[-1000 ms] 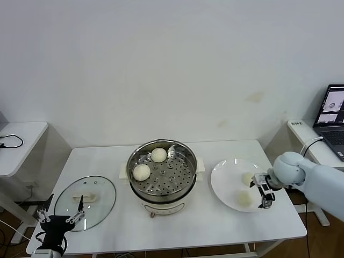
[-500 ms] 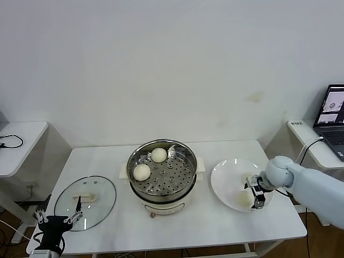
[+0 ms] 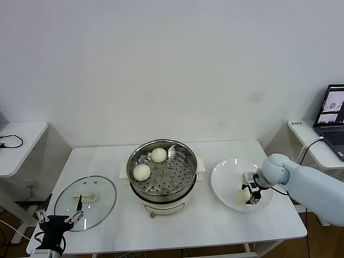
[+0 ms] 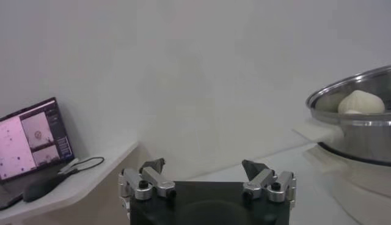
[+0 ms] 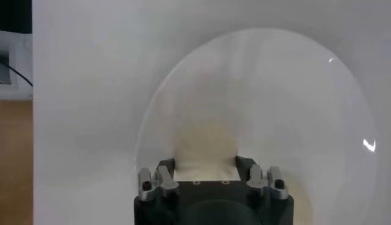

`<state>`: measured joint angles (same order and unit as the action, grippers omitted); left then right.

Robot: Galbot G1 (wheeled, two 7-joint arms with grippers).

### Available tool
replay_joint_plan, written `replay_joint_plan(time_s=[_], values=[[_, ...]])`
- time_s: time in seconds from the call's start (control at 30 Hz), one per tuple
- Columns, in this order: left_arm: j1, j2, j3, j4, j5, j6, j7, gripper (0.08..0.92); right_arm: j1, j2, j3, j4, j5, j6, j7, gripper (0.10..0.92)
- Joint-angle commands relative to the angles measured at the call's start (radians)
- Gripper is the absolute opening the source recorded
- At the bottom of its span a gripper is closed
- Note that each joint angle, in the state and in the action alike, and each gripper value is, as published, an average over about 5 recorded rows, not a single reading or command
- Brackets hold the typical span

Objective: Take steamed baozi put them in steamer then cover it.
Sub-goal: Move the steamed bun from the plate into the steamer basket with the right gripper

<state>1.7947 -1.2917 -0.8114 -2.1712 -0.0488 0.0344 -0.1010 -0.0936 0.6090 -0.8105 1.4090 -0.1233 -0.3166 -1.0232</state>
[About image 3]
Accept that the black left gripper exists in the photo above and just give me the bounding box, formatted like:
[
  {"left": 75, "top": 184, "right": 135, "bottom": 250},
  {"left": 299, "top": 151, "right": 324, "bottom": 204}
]
[{"left": 34, "top": 193, "right": 84, "bottom": 249}]

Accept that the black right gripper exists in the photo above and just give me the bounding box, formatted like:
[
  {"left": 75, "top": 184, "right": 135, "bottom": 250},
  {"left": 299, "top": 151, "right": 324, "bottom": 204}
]
[{"left": 240, "top": 171, "right": 263, "bottom": 206}]

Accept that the white steamed baozi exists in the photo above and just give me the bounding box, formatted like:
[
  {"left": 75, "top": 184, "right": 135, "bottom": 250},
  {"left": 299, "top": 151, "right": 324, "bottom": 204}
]
[
  {"left": 234, "top": 189, "right": 250, "bottom": 204},
  {"left": 150, "top": 147, "right": 168, "bottom": 163},
  {"left": 133, "top": 164, "right": 151, "bottom": 181}
]

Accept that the glass lid with cream handle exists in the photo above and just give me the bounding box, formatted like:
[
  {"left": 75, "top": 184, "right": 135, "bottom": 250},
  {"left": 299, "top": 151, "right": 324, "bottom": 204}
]
[{"left": 54, "top": 175, "right": 117, "bottom": 232}]

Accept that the stainless steel steamer basket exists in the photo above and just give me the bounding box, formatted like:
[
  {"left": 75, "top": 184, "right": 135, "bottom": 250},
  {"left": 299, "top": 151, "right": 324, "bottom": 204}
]
[{"left": 126, "top": 139, "right": 198, "bottom": 202}]

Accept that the white round plate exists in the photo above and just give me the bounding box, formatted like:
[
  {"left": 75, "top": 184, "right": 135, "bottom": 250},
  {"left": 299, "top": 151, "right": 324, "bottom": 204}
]
[{"left": 210, "top": 159, "right": 275, "bottom": 213}]

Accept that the white side desk with laptop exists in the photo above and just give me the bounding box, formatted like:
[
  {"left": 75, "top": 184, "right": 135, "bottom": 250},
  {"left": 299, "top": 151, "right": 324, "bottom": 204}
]
[{"left": 286, "top": 119, "right": 344, "bottom": 227}]

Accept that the cream electric cooker pot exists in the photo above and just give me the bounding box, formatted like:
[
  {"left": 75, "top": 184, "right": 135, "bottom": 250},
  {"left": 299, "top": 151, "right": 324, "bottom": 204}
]
[{"left": 119, "top": 157, "right": 206, "bottom": 219}]

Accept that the grey open laptop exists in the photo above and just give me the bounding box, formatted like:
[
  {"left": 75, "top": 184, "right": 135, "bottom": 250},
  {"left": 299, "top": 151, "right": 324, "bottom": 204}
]
[{"left": 313, "top": 84, "right": 344, "bottom": 162}]

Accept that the black cable with adapter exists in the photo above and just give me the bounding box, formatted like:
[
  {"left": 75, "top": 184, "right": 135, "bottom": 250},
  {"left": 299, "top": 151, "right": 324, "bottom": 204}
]
[{"left": 297, "top": 137, "right": 325, "bottom": 166}]

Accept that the white side desk with cable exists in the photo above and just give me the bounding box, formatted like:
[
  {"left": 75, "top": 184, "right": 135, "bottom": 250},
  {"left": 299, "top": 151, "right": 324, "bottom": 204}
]
[{"left": 0, "top": 121, "right": 49, "bottom": 245}]

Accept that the black cable with plug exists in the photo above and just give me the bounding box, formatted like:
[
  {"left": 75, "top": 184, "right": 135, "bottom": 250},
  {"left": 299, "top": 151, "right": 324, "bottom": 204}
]
[{"left": 0, "top": 134, "right": 24, "bottom": 149}]

